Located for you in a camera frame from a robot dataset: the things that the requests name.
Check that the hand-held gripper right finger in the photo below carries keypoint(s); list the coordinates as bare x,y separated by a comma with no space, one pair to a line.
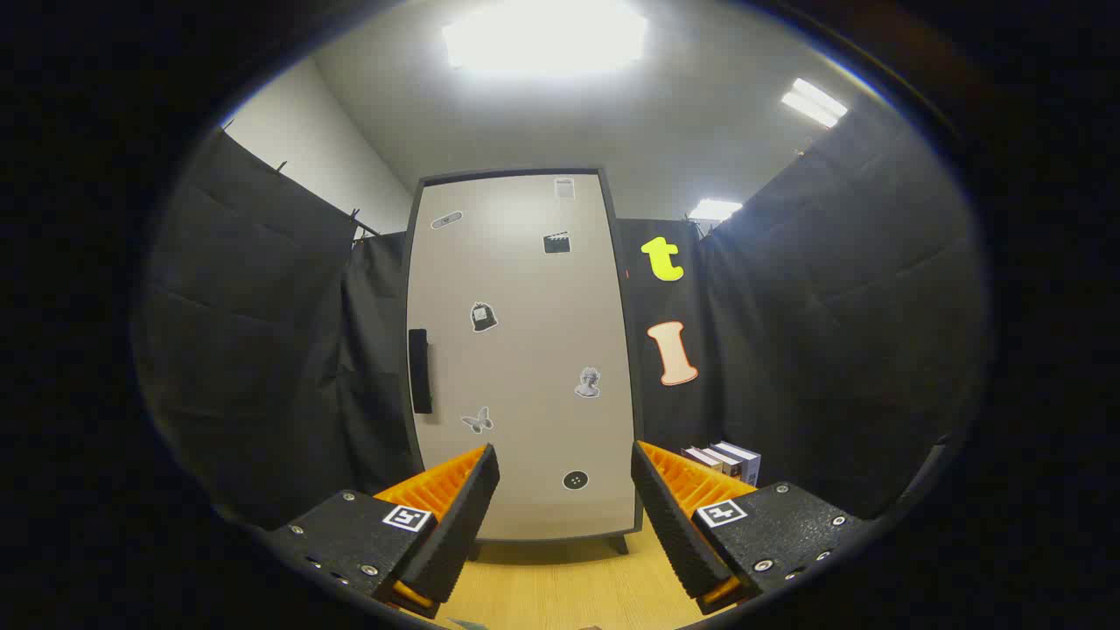
669,525

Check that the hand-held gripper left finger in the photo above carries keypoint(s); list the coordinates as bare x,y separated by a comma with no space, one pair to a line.
464,516

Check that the brown cover book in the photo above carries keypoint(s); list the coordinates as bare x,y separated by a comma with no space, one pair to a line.
698,457

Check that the white and navy book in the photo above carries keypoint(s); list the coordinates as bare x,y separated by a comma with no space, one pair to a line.
742,459

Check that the dark grey cabinet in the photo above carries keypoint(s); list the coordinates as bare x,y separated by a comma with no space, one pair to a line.
635,411

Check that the black backdrop cloth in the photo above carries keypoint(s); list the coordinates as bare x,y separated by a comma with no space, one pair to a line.
262,350

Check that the small ceiling light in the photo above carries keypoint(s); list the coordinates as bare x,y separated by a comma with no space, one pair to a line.
715,210

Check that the long ceiling light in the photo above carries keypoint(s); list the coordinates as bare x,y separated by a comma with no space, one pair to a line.
814,102

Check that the large ceiling light panel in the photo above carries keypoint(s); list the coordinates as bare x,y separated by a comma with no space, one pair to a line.
542,35

